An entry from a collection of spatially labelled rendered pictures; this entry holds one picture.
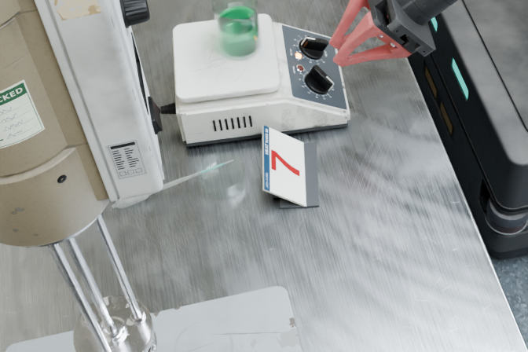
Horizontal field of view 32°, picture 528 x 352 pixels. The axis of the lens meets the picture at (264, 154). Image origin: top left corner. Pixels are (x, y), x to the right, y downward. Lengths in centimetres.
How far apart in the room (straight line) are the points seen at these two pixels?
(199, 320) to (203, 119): 24
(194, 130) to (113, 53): 60
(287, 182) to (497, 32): 82
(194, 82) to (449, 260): 34
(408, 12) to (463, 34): 82
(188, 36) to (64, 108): 61
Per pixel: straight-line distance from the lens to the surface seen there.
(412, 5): 93
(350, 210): 103
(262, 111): 105
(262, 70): 105
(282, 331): 95
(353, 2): 97
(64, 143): 52
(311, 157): 107
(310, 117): 107
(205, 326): 96
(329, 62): 112
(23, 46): 47
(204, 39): 109
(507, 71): 170
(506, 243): 178
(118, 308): 80
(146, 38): 123
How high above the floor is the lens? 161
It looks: 53 degrees down
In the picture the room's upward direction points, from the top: 7 degrees counter-clockwise
